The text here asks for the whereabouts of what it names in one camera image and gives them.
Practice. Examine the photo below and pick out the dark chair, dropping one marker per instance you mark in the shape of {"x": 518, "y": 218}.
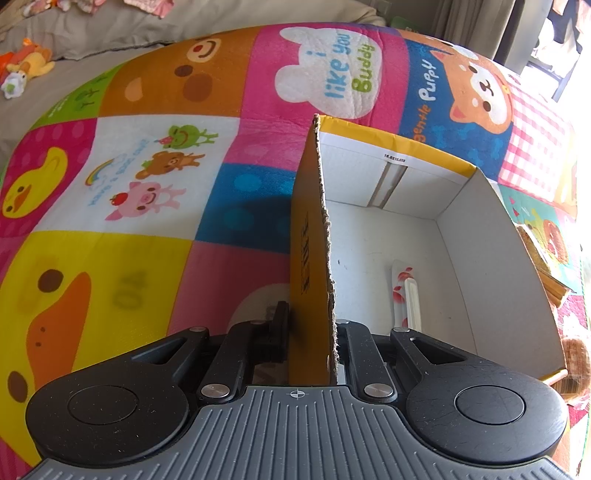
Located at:
{"x": 561, "y": 50}

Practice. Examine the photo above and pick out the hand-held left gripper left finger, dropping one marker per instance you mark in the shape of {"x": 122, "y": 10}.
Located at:
{"x": 258, "y": 344}

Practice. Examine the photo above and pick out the small white plush toy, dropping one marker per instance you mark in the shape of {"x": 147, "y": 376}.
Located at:
{"x": 12, "y": 86}

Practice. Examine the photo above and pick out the pink patterned cloth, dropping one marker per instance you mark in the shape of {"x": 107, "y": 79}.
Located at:
{"x": 147, "y": 6}

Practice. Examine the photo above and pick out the colourful printed play mat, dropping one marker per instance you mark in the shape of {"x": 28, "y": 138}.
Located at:
{"x": 161, "y": 230}

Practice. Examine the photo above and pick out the grey curtain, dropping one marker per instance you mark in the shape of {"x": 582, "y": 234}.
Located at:
{"x": 480, "y": 23}

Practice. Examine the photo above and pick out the orange plush toy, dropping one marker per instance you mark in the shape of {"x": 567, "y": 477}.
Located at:
{"x": 33, "y": 60}

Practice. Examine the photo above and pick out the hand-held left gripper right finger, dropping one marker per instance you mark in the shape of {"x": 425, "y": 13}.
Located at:
{"x": 354, "y": 344}

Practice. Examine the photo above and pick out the white floral plastic spoon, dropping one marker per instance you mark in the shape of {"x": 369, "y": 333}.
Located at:
{"x": 405, "y": 295}

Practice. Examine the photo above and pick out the yellow cardboard box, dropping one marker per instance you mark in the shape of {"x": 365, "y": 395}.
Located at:
{"x": 434, "y": 258}

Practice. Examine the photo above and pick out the grey pillow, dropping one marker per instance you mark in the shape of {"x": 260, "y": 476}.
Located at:
{"x": 184, "y": 25}

